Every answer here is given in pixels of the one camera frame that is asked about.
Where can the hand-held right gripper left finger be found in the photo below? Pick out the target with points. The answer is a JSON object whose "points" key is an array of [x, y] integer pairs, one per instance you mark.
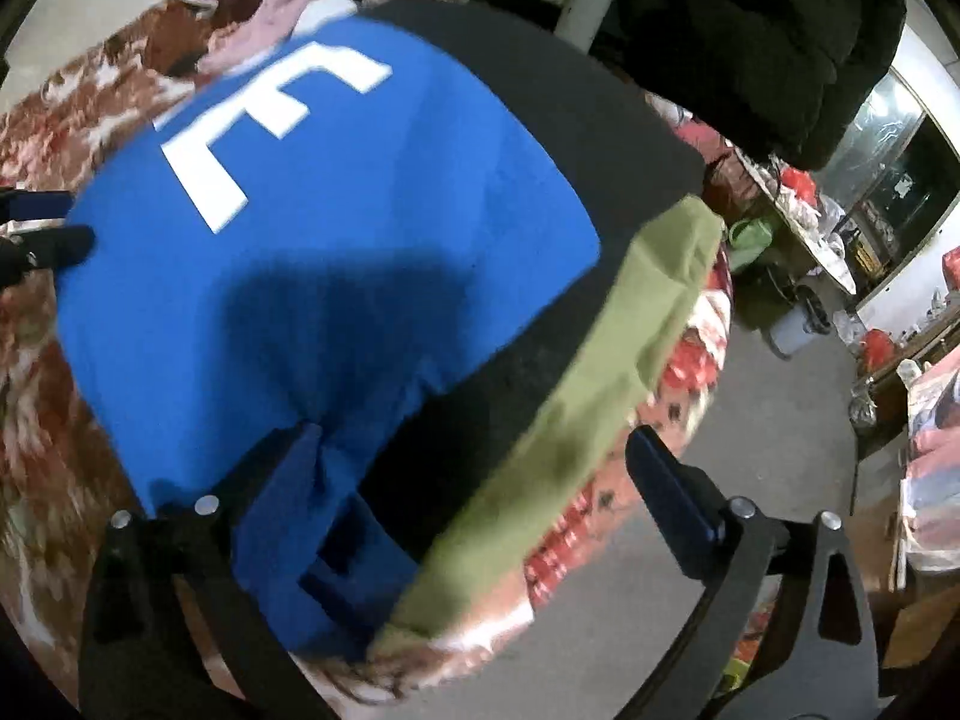
{"points": [[281, 510]]}

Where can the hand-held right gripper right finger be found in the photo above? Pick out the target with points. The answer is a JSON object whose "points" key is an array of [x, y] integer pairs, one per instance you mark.
{"points": [[667, 495]]}

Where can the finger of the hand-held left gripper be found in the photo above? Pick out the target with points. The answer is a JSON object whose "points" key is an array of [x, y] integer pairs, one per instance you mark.
{"points": [[64, 247], [37, 205]]}

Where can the blue and black sweatshirt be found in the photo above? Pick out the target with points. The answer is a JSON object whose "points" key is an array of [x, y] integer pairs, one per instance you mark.
{"points": [[337, 187]]}

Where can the olive green garment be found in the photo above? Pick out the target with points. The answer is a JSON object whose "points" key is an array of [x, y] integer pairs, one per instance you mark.
{"points": [[600, 390]]}

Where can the floral printed blanket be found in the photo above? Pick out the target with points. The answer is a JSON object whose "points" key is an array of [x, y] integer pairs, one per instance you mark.
{"points": [[45, 390]]}

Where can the white bucket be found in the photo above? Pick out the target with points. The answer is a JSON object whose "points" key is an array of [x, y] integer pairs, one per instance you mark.
{"points": [[793, 331]]}

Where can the red plastic bag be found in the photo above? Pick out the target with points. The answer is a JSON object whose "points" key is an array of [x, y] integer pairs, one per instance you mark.
{"points": [[799, 184], [876, 345]]}

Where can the green plastic basin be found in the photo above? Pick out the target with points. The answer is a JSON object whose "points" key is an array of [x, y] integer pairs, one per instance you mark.
{"points": [[750, 236]]}

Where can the cluttered table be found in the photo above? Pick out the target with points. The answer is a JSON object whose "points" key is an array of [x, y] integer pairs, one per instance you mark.
{"points": [[814, 240]]}

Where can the pink cloth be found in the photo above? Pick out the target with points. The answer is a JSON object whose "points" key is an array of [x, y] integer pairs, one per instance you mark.
{"points": [[285, 7]]}

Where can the glass door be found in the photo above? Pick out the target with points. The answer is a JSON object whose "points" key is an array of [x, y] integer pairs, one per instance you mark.
{"points": [[896, 165]]}

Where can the black hanging jacket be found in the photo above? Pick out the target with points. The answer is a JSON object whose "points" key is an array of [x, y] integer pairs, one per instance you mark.
{"points": [[735, 37]]}

